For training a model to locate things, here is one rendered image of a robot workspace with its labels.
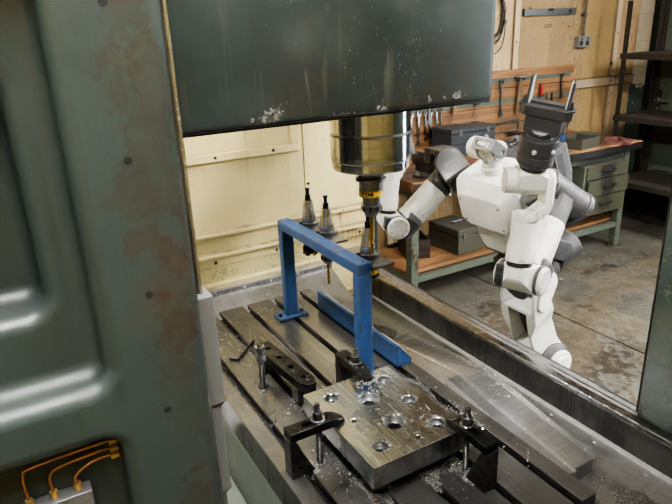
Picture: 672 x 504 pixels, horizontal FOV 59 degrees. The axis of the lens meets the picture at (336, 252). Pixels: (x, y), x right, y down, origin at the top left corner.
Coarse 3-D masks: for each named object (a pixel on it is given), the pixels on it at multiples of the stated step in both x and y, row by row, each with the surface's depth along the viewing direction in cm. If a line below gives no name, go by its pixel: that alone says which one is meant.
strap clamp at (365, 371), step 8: (336, 352) 149; (344, 352) 149; (336, 360) 150; (344, 360) 146; (352, 360) 143; (360, 360) 144; (336, 368) 151; (344, 368) 150; (352, 368) 143; (360, 368) 142; (368, 368) 142; (336, 376) 152; (344, 376) 149; (352, 376) 151; (360, 376) 140; (368, 376) 140
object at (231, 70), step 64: (192, 0) 83; (256, 0) 88; (320, 0) 92; (384, 0) 98; (448, 0) 104; (192, 64) 86; (256, 64) 90; (320, 64) 96; (384, 64) 101; (448, 64) 108; (192, 128) 88; (256, 128) 94
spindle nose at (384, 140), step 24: (336, 120) 113; (360, 120) 110; (384, 120) 110; (408, 120) 114; (336, 144) 115; (360, 144) 112; (384, 144) 112; (408, 144) 116; (336, 168) 117; (360, 168) 113; (384, 168) 113
